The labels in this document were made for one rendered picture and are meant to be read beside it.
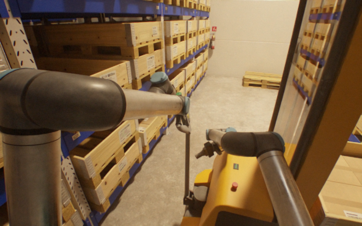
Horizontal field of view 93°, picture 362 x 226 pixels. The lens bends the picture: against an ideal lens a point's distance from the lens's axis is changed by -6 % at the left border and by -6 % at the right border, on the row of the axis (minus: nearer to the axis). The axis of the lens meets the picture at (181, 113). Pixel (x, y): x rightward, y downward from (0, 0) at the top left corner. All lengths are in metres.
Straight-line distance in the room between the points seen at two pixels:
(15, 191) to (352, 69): 1.07
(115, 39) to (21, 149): 1.69
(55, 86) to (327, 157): 1.06
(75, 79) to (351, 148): 2.02
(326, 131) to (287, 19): 5.95
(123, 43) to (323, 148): 1.79
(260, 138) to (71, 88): 0.75
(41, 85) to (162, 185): 2.22
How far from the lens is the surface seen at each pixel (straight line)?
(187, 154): 1.50
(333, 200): 1.55
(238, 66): 6.83
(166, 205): 2.31
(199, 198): 1.82
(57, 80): 0.39
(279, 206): 0.80
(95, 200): 1.92
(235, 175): 1.42
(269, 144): 0.88
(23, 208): 0.54
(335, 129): 1.00
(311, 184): 1.18
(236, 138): 0.87
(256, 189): 1.38
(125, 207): 2.37
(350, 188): 1.71
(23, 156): 0.48
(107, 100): 0.38
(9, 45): 1.26
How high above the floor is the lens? 1.89
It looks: 28 degrees down
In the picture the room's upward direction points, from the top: straight up
